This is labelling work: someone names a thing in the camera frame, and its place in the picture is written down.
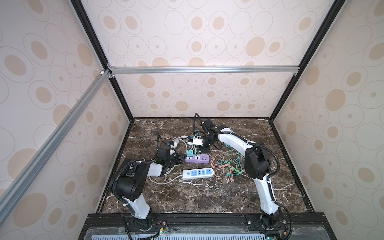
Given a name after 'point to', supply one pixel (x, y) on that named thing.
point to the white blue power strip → (197, 173)
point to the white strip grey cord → (155, 170)
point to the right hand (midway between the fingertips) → (198, 148)
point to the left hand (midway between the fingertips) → (189, 153)
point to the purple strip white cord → (179, 138)
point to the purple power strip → (198, 158)
